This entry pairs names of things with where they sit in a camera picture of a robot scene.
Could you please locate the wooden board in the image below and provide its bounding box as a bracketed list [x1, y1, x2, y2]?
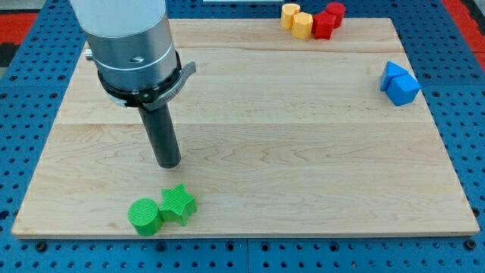
[12, 18, 480, 239]

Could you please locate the blue triangle block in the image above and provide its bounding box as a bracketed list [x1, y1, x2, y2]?
[380, 61, 408, 92]

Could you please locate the blue cube block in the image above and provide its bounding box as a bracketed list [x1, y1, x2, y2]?
[386, 74, 421, 106]

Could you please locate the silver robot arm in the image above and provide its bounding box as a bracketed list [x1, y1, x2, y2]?
[70, 0, 196, 111]

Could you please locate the yellow hexagon block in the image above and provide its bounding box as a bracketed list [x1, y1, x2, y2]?
[292, 12, 313, 39]

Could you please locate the red round block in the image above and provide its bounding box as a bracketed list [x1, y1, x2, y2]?
[326, 2, 346, 29]

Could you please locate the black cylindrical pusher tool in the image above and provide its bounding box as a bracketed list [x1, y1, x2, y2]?
[138, 104, 181, 168]

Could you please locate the green circle block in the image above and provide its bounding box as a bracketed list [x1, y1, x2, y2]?
[127, 199, 163, 237]

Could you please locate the red pentagon block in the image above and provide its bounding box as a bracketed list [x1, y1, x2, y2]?
[311, 11, 336, 39]

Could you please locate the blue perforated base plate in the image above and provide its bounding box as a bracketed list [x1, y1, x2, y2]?
[1, 1, 484, 272]

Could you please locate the yellow round block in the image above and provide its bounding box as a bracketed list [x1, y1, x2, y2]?
[280, 3, 300, 30]

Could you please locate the green star block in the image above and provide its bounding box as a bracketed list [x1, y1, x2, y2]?
[159, 184, 197, 226]

